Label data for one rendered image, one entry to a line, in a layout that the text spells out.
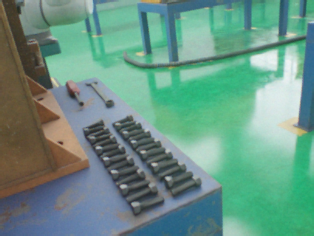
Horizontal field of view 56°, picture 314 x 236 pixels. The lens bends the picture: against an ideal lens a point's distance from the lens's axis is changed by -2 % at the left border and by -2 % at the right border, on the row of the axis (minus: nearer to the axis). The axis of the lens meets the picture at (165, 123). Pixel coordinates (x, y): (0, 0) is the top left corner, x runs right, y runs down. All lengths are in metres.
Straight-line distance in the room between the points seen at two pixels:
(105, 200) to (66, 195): 0.08
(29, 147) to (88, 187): 0.12
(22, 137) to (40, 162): 0.06
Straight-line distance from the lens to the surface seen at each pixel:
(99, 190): 0.55
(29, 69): 1.10
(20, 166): 0.58
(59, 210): 0.54
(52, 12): 1.52
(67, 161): 0.60
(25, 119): 0.54
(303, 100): 1.95
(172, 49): 3.31
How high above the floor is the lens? 0.97
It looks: 28 degrees down
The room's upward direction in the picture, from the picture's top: 7 degrees counter-clockwise
